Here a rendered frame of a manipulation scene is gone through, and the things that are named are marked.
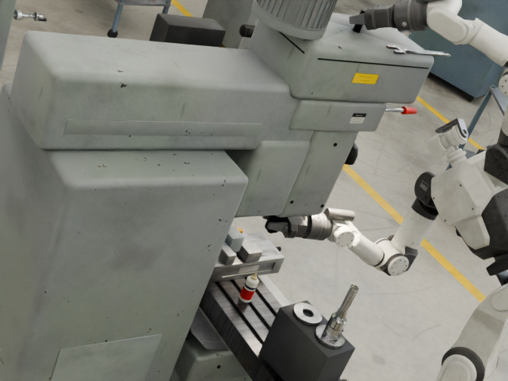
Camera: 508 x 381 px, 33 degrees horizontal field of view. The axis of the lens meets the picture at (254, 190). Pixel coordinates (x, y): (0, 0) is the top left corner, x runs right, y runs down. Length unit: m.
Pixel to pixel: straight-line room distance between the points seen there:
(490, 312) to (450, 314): 2.41
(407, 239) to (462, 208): 0.34
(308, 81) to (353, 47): 0.16
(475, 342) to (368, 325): 1.91
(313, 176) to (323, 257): 2.58
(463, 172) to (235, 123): 0.76
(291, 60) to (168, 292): 0.68
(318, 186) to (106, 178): 0.80
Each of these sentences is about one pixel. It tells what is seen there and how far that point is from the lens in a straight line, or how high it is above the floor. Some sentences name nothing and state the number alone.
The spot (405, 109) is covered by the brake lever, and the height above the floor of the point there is 1.71.
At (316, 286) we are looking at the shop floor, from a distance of 4.78.
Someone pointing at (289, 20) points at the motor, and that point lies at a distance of 2.16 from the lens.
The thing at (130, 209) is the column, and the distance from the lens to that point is 2.02.
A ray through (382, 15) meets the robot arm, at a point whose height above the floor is 1.97.
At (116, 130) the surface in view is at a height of 1.62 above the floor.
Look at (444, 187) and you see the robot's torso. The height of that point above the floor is 1.52.
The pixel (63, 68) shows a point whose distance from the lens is 1.92.
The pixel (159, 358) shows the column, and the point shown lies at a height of 0.95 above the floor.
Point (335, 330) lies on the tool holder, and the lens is 2.47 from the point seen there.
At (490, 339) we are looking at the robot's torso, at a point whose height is 1.16.
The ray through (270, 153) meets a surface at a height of 1.56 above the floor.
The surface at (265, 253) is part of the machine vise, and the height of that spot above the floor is 1.00.
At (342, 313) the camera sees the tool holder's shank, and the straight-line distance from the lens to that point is 2.44.
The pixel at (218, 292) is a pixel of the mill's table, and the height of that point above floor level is 0.93.
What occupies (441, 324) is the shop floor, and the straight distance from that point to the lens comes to 5.02.
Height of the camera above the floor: 2.56
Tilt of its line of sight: 28 degrees down
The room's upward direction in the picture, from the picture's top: 22 degrees clockwise
